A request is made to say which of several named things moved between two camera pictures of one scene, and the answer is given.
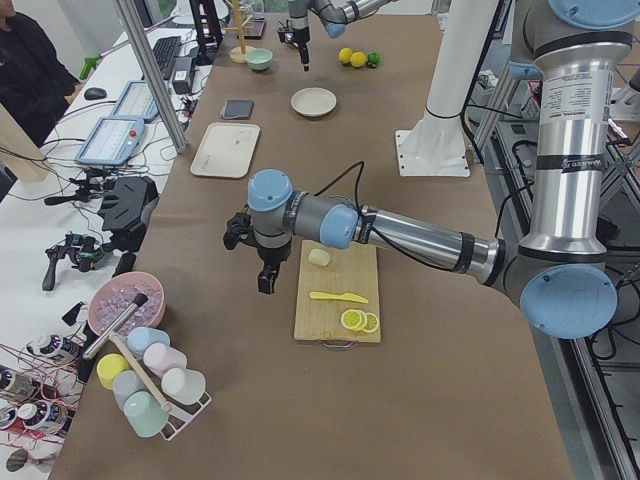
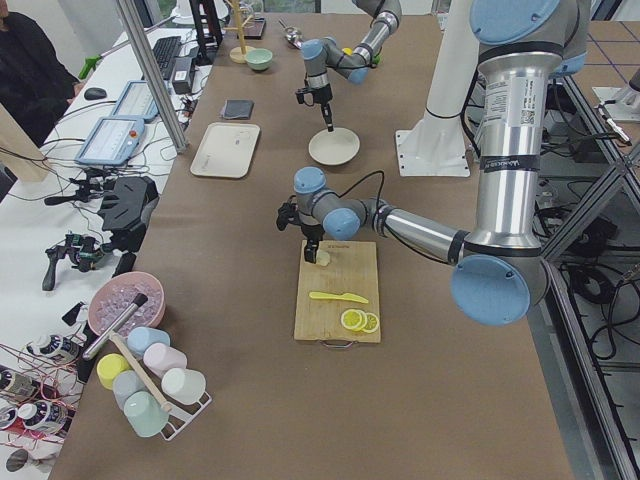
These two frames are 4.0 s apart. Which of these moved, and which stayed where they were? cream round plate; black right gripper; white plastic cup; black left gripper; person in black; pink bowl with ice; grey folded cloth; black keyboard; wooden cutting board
Moved: black right gripper; black left gripper; cream round plate
Stayed: grey folded cloth; person in black; pink bowl with ice; black keyboard; wooden cutting board; white plastic cup
